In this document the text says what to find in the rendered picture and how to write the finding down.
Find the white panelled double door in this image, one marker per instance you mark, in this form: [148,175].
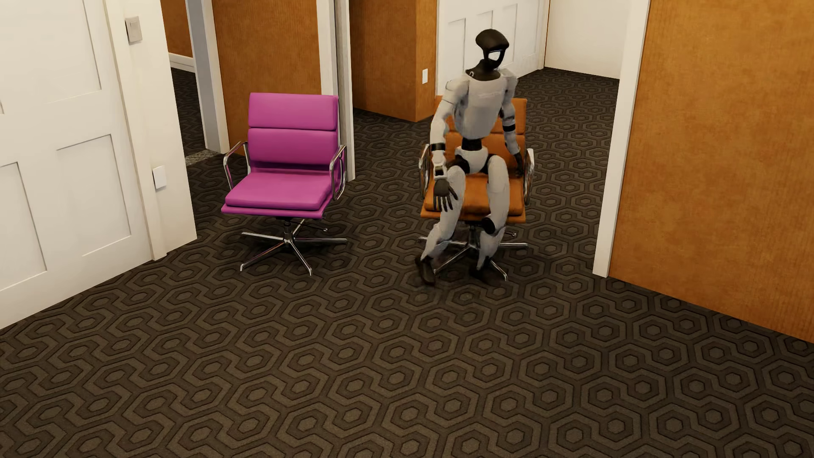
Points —
[461,38]

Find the white robot leg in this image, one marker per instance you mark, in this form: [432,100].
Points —
[498,191]
[453,213]

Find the white wall outlet plate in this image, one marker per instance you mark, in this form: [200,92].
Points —
[159,177]

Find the white left robot leg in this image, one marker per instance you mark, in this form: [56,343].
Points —
[498,191]

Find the black robot head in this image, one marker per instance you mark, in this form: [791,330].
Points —
[491,46]

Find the grey wall switch plate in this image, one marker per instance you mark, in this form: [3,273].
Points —
[133,29]

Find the magenta office chair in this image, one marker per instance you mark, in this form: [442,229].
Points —
[289,152]

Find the white right robot leg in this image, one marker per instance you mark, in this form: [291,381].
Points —
[453,213]

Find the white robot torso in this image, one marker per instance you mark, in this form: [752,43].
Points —
[478,105]

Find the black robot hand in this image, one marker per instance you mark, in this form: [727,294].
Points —
[443,193]
[519,164]

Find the dark orange office chair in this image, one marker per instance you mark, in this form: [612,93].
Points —
[474,194]

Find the large white panelled door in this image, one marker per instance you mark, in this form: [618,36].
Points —
[60,159]

